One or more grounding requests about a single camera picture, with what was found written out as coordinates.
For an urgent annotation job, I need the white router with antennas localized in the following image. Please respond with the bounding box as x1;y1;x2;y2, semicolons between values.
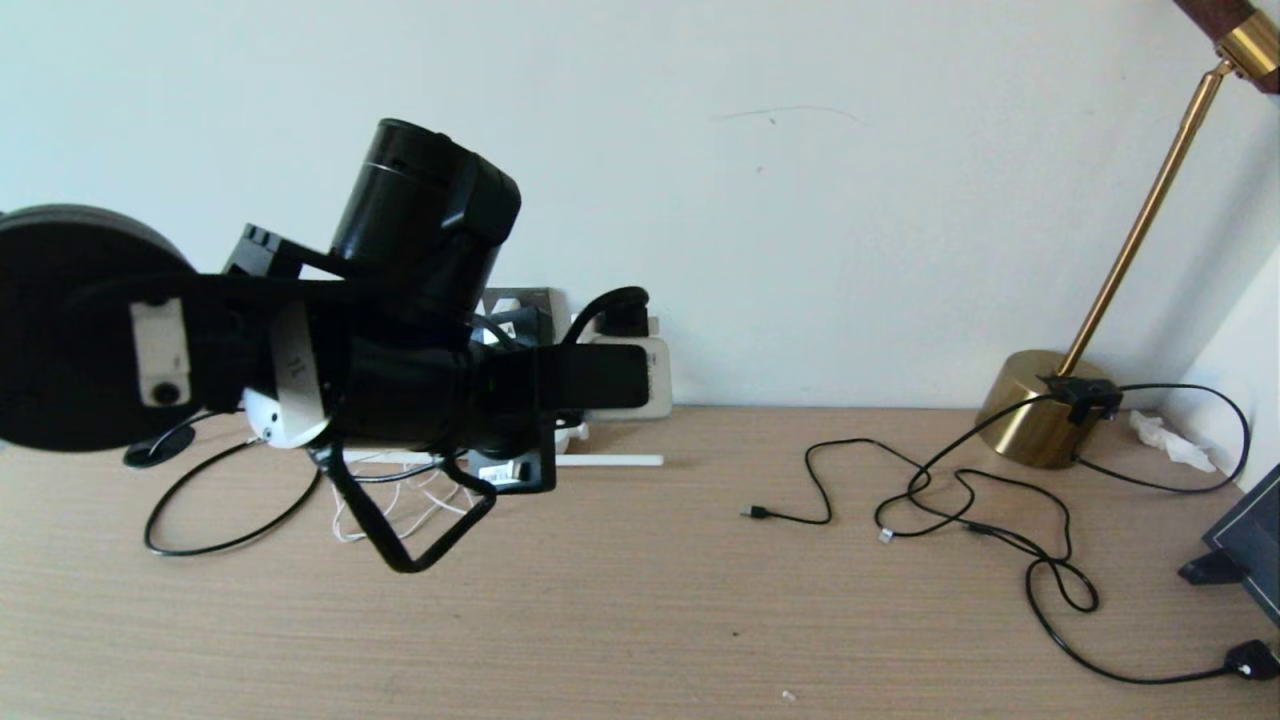
340;420;664;469

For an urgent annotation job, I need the grey wall socket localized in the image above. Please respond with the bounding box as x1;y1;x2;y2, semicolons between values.
480;288;571;346

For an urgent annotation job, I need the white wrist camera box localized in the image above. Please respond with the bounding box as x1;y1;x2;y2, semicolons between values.
585;333;674;422

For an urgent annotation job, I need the black USB cable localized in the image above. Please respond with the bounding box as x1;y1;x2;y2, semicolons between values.
740;437;1280;686

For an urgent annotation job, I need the crumpled white tissue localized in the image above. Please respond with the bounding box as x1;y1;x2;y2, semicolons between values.
1130;410;1221;473

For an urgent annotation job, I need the brass desk lamp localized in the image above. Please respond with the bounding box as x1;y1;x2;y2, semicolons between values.
977;0;1280;471

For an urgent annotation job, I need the black ethernet cable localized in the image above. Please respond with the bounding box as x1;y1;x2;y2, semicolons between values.
143;437;323;558

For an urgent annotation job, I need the white power adapter with cord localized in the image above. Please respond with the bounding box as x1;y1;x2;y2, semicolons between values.
330;455;481;546

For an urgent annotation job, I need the black desk cable grommet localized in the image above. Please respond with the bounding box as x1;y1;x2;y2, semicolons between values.
123;425;198;469

